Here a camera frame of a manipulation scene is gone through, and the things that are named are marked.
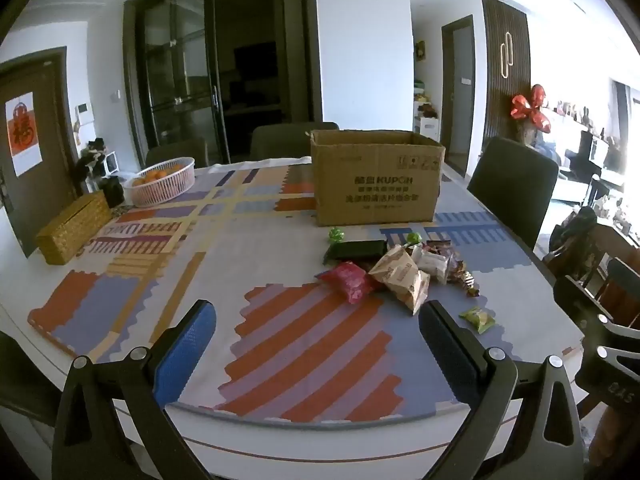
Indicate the green candy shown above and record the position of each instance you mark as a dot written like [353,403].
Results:
[414,238]
[336,234]

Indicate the red and white snack packet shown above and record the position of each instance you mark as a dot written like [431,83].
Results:
[440,247]

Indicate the woven tissue box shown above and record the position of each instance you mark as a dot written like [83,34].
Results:
[72,227]

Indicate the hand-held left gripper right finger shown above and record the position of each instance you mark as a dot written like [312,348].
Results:
[447,352]

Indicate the red ribbon bow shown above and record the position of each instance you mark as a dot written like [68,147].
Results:
[530,107]

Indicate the dark upholstered chair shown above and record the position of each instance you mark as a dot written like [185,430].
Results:
[512,190]
[175,152]
[292,140]

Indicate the white storage box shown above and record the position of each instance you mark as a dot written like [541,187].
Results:
[429,130]

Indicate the black and white figurine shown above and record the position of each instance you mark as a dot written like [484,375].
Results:
[90,157]

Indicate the patterned tablecloth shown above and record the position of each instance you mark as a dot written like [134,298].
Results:
[300,340]

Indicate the red and white door poster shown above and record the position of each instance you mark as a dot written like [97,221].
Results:
[22,135]

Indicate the glass sliding door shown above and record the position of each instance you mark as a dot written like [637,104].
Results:
[200,70]

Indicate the wall intercom panel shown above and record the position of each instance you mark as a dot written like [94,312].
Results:
[84,113]

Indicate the brown cardboard box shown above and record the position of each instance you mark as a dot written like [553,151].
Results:
[375,185]

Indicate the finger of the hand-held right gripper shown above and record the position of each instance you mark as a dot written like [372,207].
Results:
[580,296]

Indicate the pile of oranges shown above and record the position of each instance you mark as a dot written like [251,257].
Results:
[150,176]

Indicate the gold candy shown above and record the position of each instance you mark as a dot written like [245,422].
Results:
[467,282]

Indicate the brown interior door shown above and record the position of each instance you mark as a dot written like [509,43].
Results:
[457,95]

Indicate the dark green snack packet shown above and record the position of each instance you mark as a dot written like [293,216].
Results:
[355,251]

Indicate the small black container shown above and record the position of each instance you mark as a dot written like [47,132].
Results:
[113,192]

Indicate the brown entrance door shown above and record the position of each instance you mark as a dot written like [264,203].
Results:
[50,85]

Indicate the tan snack packet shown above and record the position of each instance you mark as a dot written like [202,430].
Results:
[412,292]
[395,266]

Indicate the pink plastic basket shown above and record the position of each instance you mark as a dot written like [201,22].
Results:
[160,187]

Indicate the small light green snack packet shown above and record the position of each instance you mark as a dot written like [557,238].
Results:
[477,319]

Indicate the brown striped snack packet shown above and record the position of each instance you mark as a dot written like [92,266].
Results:
[456,265]

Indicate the wooden chair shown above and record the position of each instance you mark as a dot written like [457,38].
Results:
[600,255]

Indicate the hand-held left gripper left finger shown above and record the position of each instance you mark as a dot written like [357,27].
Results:
[186,347]

